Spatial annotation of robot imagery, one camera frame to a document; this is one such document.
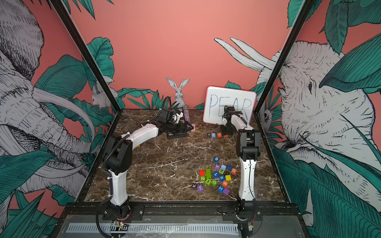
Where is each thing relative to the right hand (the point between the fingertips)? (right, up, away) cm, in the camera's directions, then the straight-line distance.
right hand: (224, 130), depth 106 cm
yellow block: (-2, -26, -22) cm, 34 cm away
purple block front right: (-4, -33, -25) cm, 41 cm away
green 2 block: (-17, -27, -22) cm, 38 cm away
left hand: (-25, +3, -14) cm, 28 cm away
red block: (-17, -25, -18) cm, 35 cm away
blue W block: (-5, -27, -21) cm, 34 cm away
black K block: (-22, -30, -24) cm, 44 cm away
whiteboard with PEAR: (-7, +23, -2) cm, 24 cm away
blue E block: (-8, -4, -1) cm, 9 cm away
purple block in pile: (-8, -22, -17) cm, 29 cm away
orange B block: (-4, -30, -22) cm, 37 cm away
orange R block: (+1, -4, -2) cm, 5 cm away
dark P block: (-11, -3, -1) cm, 12 cm away
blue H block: (-7, -32, -24) cm, 41 cm away
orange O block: (+2, -24, -18) cm, 30 cm away
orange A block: (-4, -3, -2) cm, 5 cm away
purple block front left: (-19, -32, -24) cm, 44 cm away
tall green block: (-13, -25, -18) cm, 34 cm away
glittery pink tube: (-28, +12, +7) cm, 31 cm away
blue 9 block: (-8, -18, -13) cm, 24 cm away
